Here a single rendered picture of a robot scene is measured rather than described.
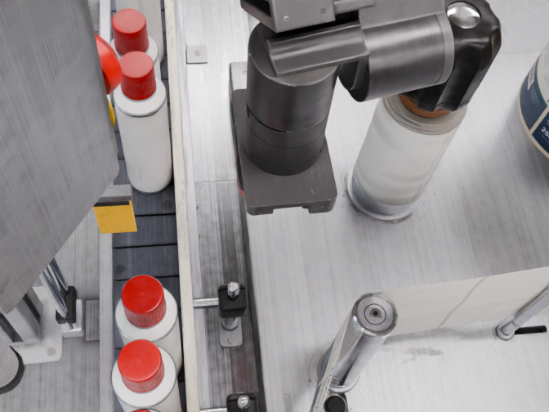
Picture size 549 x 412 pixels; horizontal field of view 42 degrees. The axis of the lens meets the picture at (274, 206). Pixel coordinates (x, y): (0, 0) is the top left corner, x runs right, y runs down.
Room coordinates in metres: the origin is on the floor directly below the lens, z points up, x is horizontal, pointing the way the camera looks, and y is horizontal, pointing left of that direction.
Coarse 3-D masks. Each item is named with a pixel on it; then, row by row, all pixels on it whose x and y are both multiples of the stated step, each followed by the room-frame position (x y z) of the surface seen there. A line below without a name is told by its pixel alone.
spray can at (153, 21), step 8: (120, 0) 0.55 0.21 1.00; (128, 0) 0.54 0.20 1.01; (136, 0) 0.54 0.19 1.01; (144, 0) 0.55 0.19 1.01; (152, 0) 0.55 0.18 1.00; (120, 8) 0.55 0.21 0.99; (136, 8) 0.54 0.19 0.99; (144, 8) 0.55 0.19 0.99; (152, 8) 0.55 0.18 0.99; (152, 16) 0.55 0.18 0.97; (160, 16) 0.57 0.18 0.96; (152, 24) 0.55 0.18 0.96; (160, 24) 0.57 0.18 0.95; (152, 32) 0.55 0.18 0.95; (160, 32) 0.56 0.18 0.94; (160, 40) 0.56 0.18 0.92; (160, 48) 0.56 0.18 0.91; (160, 56) 0.56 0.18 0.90; (160, 64) 0.56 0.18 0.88
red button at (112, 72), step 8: (96, 40) 0.21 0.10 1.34; (104, 40) 0.22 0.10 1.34; (104, 48) 0.21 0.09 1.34; (112, 48) 0.22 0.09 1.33; (104, 56) 0.21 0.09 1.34; (112, 56) 0.21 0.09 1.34; (104, 64) 0.20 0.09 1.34; (112, 64) 0.21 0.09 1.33; (104, 72) 0.20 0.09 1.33; (112, 72) 0.20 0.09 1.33; (120, 72) 0.21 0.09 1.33; (104, 80) 0.20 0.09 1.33; (112, 80) 0.20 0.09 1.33; (120, 80) 0.21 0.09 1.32; (112, 88) 0.20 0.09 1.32
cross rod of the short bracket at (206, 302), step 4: (216, 296) 0.26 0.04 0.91; (196, 300) 0.25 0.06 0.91; (200, 300) 0.25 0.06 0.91; (204, 300) 0.25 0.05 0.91; (208, 300) 0.25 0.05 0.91; (212, 300) 0.25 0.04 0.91; (216, 300) 0.25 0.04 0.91; (196, 304) 0.24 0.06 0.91; (200, 304) 0.24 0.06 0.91; (204, 304) 0.24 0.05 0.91; (208, 304) 0.25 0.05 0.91; (212, 304) 0.25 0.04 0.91; (216, 304) 0.25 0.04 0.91; (196, 308) 0.24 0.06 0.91; (200, 308) 0.24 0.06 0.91; (204, 308) 0.24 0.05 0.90
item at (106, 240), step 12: (108, 0) 0.58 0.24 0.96; (108, 12) 0.56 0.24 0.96; (108, 24) 0.54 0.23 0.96; (108, 36) 0.52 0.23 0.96; (108, 96) 0.44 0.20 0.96; (108, 240) 0.27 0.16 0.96; (108, 252) 0.26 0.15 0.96; (108, 264) 0.25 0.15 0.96; (108, 276) 0.24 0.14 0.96; (108, 288) 0.22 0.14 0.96; (108, 300) 0.21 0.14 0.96; (108, 312) 0.20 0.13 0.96; (108, 324) 0.19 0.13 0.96; (108, 336) 0.18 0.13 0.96; (108, 348) 0.17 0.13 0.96; (108, 360) 0.16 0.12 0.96; (108, 372) 0.15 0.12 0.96; (108, 384) 0.14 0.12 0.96; (108, 396) 0.13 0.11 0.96; (108, 408) 0.12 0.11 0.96
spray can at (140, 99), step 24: (144, 72) 0.39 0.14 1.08; (120, 96) 0.39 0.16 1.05; (144, 96) 0.38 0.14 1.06; (120, 120) 0.38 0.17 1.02; (144, 120) 0.37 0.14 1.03; (144, 144) 0.37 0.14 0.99; (168, 144) 0.40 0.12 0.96; (144, 168) 0.37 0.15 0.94; (168, 168) 0.39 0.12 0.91; (144, 192) 0.37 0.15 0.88
